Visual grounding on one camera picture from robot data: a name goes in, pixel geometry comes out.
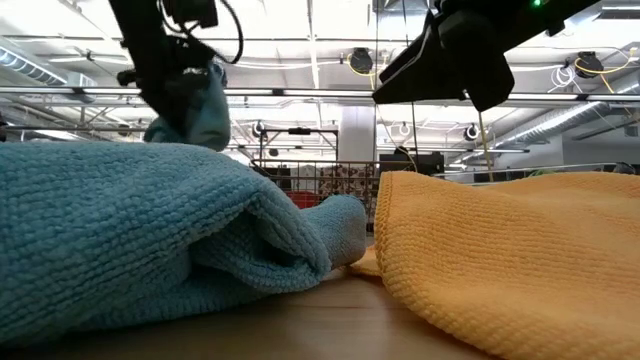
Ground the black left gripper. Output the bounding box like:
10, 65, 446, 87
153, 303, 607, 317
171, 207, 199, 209
108, 0, 221, 138

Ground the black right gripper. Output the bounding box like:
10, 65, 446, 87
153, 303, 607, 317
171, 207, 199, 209
372, 0, 551, 113

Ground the blue microfiber towel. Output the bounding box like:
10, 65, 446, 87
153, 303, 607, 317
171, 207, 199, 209
143, 60, 232, 153
0, 140, 369, 347

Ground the orange microfiber towel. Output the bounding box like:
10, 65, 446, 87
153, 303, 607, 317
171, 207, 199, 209
346, 170, 640, 360

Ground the red crate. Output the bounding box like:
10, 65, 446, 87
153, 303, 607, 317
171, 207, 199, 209
283, 190, 322, 211

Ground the black ceiling cable reel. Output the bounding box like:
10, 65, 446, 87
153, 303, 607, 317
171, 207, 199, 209
573, 50, 607, 80
348, 46, 376, 77

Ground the yellow cable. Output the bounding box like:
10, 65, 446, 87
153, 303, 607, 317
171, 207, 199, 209
476, 110, 496, 183

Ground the copper wire basket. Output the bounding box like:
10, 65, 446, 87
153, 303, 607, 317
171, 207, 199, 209
248, 158, 382, 234

